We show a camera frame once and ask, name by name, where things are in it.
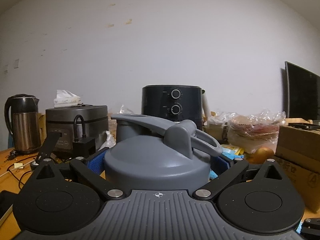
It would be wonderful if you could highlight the clear shaker bottle grey lid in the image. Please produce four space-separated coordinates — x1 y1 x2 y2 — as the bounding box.
104 114 223 193

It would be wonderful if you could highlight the clear bag of flatbread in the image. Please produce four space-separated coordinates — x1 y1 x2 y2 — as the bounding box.
227 109 286 154

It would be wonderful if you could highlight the blue snack packet middle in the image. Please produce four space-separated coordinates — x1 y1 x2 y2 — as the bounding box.
222 145 244 159

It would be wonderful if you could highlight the brown electric kettle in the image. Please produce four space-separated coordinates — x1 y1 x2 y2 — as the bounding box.
4 94 41 155

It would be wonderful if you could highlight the black cable on table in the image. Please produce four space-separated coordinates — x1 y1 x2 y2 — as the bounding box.
4 149 38 189

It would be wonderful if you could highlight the black flat television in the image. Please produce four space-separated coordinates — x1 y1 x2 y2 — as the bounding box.
285 61 319 121

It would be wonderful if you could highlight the white tissue pack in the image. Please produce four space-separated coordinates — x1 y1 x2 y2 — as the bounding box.
54 89 82 108

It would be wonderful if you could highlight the grey rice cooker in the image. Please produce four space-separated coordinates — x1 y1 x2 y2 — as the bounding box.
45 104 110 156

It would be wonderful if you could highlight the black power bank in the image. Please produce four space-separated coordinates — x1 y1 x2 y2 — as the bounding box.
72 137 96 158

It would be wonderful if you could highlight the yellow onion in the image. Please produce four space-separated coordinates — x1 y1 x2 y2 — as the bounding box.
252 147 274 164

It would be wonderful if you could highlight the black air fryer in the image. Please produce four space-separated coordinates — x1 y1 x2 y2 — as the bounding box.
141 85 203 130

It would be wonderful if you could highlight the black phone stand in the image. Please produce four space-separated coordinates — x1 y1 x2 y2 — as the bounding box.
35 132 61 165

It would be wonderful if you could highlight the smartphone on table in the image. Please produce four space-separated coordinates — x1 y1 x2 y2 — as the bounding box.
0 190 17 226

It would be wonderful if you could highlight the white knotted plastic bag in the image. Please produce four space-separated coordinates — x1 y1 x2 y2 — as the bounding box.
99 131 116 150

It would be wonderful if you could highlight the brown cardboard box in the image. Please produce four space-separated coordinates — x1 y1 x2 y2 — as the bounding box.
274 126 319 213

